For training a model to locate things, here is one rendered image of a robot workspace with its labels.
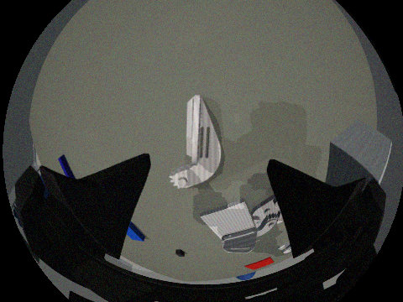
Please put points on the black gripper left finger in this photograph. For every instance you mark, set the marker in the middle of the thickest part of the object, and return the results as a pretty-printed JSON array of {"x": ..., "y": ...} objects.
[{"x": 103, "y": 202}]

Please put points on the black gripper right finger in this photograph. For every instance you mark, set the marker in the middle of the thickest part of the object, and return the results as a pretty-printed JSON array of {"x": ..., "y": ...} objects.
[{"x": 308, "y": 205}]

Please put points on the red flat plate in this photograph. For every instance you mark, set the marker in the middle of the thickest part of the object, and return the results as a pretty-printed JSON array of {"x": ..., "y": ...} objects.
[{"x": 260, "y": 264}]

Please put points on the blue rectangular block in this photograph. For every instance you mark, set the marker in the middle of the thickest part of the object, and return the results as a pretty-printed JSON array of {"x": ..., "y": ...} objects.
[{"x": 134, "y": 233}]

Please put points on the blue rectangular bar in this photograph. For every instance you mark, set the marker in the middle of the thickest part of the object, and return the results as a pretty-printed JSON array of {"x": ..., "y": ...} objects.
[{"x": 65, "y": 166}]

